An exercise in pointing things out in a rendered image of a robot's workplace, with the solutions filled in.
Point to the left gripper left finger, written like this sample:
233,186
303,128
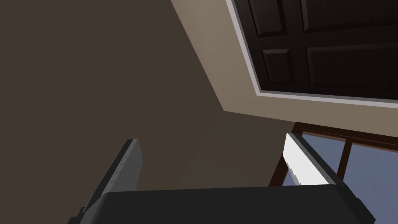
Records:
124,171

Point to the brown framed window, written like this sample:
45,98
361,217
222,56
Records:
367,168

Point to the dark panelled door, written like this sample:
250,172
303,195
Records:
326,46

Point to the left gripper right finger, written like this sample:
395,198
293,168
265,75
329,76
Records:
306,166

